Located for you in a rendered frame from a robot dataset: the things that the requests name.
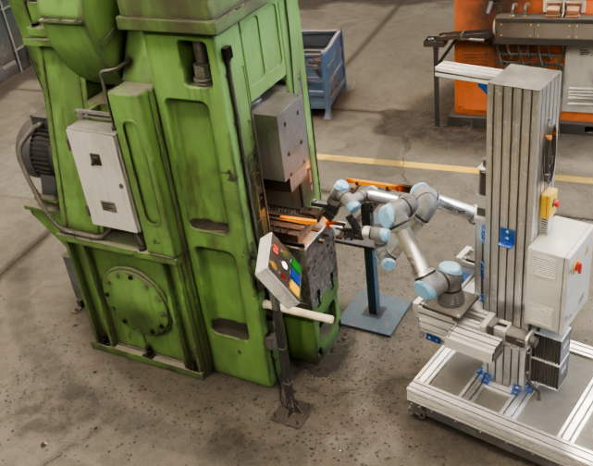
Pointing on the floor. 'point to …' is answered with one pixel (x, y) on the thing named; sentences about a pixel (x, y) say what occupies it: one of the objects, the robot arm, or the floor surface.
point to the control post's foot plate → (292, 414)
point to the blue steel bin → (325, 67)
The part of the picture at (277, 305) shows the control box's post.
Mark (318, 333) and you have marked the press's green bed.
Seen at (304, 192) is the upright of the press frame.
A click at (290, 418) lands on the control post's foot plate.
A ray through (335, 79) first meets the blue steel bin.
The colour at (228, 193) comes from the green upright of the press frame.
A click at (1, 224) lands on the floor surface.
